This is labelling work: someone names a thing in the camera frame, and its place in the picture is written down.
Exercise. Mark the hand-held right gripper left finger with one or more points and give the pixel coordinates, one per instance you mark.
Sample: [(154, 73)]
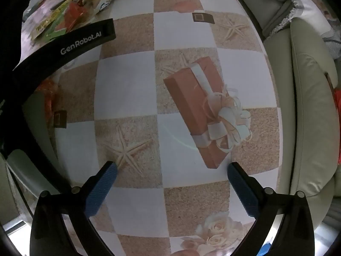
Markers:
[(102, 189)]

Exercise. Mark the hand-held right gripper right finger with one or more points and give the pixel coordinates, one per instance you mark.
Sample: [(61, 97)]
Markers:
[(243, 189)]

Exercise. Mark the white plastic box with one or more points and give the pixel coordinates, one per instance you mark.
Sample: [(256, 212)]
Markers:
[(32, 165)]

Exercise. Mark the red snack packet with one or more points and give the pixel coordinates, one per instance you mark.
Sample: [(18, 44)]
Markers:
[(73, 16)]

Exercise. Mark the green snack packet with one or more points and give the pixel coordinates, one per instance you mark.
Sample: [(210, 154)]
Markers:
[(54, 30)]

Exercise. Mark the yellow snack packet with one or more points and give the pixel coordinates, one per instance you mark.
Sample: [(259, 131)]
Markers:
[(50, 18)]

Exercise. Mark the orange-red patterned snack packet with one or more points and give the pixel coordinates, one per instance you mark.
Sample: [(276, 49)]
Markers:
[(49, 98)]

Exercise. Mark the printed checkered tablecloth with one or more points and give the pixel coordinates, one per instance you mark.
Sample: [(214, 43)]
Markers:
[(128, 85)]

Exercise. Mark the beige sofa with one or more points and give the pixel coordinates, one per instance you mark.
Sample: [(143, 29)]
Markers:
[(306, 112)]

